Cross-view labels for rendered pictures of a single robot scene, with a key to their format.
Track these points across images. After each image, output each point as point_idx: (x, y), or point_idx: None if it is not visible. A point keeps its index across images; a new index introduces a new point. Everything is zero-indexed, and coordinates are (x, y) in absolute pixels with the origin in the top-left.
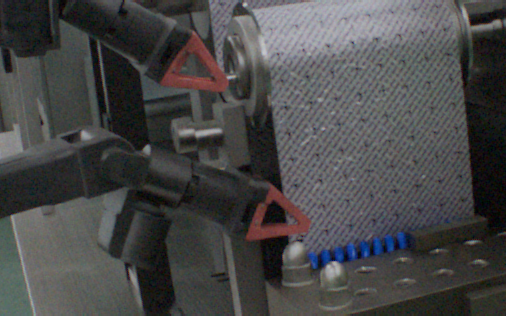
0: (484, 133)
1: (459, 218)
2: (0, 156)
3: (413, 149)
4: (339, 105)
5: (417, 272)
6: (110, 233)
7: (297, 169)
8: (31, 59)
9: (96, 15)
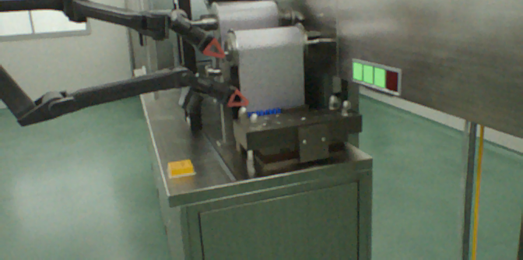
0: (311, 78)
1: None
2: None
3: (284, 81)
4: (260, 65)
5: (282, 120)
6: (183, 101)
7: (245, 84)
8: None
9: (181, 28)
